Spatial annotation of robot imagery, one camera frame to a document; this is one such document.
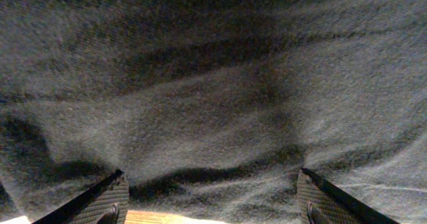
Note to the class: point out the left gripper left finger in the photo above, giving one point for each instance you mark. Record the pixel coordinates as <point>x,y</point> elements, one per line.
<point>104,203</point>

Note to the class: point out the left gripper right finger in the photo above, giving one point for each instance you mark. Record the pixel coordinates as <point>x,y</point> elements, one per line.
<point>321,202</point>

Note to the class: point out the black Nike t-shirt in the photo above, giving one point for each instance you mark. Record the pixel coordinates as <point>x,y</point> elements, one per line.
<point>211,107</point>

